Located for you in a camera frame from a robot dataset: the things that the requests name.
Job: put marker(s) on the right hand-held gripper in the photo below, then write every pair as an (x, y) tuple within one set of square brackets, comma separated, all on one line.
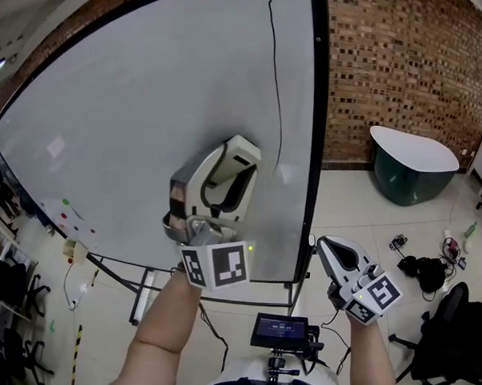
[(374, 293)]

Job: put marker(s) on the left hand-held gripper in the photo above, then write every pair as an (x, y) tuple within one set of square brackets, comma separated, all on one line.
[(226, 265)]

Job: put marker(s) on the beige whiteboard eraser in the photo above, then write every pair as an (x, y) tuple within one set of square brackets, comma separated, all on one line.
[(241, 150)]

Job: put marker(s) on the large white whiteboard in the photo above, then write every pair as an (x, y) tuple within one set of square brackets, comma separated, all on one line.
[(128, 115)]

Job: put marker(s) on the person's left forearm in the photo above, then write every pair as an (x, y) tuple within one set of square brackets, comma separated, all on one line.
[(161, 336)]

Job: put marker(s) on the person's right forearm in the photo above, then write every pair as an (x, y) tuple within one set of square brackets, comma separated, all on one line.
[(371, 361)]

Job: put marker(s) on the beige box on whiteboard tray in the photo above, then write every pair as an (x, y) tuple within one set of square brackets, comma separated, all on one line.
[(76, 250)]

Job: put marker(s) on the person's left hand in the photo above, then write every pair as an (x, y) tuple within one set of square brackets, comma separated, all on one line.
[(177, 201)]

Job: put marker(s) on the small electronic device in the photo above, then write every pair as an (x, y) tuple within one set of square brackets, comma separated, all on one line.
[(398, 241)]

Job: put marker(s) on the small black chest monitor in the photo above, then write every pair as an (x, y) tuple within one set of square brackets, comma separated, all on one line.
[(279, 331)]

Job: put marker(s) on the white-topped dark green table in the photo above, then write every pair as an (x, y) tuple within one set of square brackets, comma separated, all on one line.
[(409, 167)]

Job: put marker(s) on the white bottle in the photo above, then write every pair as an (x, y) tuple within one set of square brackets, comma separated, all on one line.
[(468, 245)]

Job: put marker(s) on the green bottle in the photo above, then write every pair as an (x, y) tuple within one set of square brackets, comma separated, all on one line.
[(470, 229)]

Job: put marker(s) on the yellow black striped strip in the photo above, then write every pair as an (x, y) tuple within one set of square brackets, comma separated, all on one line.
[(76, 356)]

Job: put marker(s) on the black monitor mount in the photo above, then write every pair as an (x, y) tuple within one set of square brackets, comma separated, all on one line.
[(277, 369)]

